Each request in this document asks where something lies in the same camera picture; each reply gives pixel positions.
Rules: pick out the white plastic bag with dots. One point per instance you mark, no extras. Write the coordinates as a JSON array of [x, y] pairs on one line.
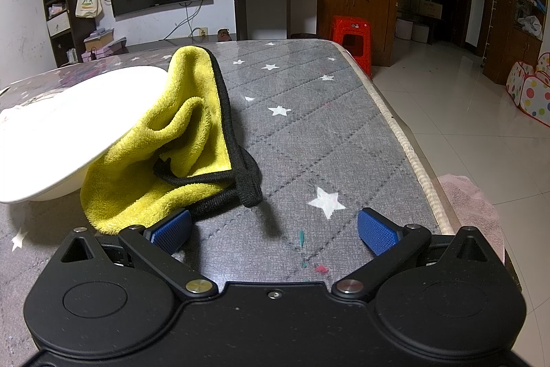
[[530, 26]]

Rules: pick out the wooden bookshelf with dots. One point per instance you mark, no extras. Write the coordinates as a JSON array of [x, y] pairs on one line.
[[511, 49]]

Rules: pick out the red plastic stool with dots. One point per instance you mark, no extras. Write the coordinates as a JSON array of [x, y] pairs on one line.
[[350, 25]]

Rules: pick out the grey star-print table mat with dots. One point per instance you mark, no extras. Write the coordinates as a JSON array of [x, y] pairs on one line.
[[300, 113]]

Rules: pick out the white round bin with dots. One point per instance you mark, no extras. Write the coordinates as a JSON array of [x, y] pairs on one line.
[[404, 29], [421, 32]]

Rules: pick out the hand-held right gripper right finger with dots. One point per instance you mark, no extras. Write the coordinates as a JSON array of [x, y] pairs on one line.
[[378, 233]]

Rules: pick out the pink towel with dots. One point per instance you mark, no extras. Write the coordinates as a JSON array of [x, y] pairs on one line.
[[472, 212]]

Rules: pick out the wall socket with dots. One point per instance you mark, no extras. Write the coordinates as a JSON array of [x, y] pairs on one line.
[[202, 32]]

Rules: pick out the polka dot play tent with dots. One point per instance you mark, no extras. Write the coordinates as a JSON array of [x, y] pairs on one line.
[[530, 92]]

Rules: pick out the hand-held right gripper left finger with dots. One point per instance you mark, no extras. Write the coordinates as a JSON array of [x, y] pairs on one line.
[[172, 231]]

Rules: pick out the cardboard box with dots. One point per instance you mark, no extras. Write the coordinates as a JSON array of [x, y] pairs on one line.
[[425, 9]]

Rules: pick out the yellow microfiber cloth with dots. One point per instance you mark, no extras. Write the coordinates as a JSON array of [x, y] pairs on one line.
[[129, 178]]

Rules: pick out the white bowl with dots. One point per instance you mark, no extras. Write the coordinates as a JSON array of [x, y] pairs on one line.
[[64, 126]]

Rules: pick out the stack of gift boxes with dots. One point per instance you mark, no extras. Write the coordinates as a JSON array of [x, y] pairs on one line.
[[103, 49]]

